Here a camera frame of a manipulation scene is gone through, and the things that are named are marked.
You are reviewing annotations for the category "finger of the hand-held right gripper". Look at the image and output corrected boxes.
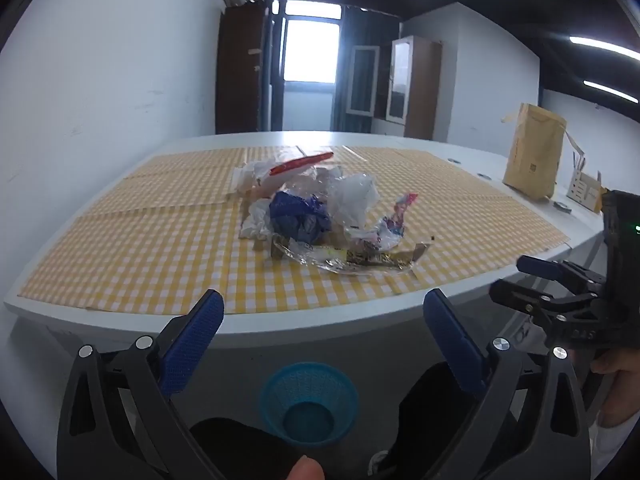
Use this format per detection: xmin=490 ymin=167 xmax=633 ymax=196
xmin=516 ymin=254 xmax=608 ymax=292
xmin=489 ymin=277 xmax=597 ymax=322

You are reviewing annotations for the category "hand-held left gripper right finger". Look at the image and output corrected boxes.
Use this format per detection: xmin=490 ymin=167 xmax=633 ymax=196
xmin=422 ymin=287 xmax=593 ymax=480

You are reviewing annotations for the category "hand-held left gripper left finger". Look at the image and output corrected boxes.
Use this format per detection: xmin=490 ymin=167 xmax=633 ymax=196
xmin=56 ymin=289 xmax=226 ymax=480

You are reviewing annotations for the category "blue plastic waste basket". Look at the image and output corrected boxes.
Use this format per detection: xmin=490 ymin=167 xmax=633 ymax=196
xmin=260 ymin=361 xmax=360 ymax=447

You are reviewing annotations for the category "white tissue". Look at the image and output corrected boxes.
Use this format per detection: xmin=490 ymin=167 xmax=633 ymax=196
xmin=240 ymin=199 xmax=277 ymax=240

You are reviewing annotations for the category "blue wrapper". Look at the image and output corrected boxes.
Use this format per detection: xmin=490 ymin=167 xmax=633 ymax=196
xmin=269 ymin=191 xmax=334 ymax=246

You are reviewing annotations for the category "white plastic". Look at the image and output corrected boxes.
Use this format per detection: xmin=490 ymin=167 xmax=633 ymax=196
xmin=234 ymin=160 xmax=273 ymax=197

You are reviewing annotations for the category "clear plastic bag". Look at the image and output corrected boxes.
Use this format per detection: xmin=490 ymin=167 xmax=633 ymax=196
xmin=290 ymin=165 xmax=382 ymax=232

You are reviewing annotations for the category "person's right hand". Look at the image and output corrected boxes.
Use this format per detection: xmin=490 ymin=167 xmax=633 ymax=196
xmin=590 ymin=346 xmax=640 ymax=423

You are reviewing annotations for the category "person's left hand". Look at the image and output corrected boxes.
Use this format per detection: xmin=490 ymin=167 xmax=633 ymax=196
xmin=289 ymin=458 xmax=326 ymax=480

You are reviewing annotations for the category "person's right leg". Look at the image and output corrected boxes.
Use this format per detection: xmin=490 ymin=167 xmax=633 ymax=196
xmin=387 ymin=360 xmax=506 ymax=480

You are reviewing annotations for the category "small cardboard box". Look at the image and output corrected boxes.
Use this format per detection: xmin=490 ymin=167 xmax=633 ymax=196
xmin=565 ymin=130 xmax=607 ymax=214

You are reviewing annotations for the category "yellow checked tablecloth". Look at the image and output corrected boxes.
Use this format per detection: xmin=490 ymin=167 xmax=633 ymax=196
xmin=17 ymin=145 xmax=571 ymax=316

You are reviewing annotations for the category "brown paper bag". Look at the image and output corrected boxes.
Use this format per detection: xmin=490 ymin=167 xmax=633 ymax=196
xmin=501 ymin=102 xmax=569 ymax=200

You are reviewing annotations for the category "clear gold wrapper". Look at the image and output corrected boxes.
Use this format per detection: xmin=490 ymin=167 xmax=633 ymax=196
xmin=270 ymin=234 xmax=434 ymax=277

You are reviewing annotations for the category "pink colourful wrapper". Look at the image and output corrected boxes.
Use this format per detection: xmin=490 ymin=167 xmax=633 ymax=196
xmin=345 ymin=191 xmax=420 ymax=252

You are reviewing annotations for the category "white shoe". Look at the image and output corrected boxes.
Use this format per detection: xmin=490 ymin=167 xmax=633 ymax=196
xmin=369 ymin=450 xmax=397 ymax=477

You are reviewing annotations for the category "ceiling tube light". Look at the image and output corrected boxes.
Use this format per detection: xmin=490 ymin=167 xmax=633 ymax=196
xmin=582 ymin=80 xmax=640 ymax=106
xmin=570 ymin=35 xmax=640 ymax=60

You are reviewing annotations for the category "red and white wrapper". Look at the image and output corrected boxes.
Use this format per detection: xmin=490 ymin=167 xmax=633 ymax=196
xmin=255 ymin=151 xmax=335 ymax=196

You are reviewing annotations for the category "brown cabinet with glass doors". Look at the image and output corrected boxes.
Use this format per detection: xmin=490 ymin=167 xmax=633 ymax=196
xmin=347 ymin=35 xmax=444 ymax=142

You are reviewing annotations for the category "brown wooden cabinet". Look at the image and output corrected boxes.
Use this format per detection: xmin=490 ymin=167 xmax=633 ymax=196
xmin=216 ymin=4 xmax=272 ymax=135

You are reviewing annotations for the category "balcony glass door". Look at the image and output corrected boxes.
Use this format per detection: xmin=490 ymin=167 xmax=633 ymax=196
xmin=270 ymin=0 xmax=346 ymax=133

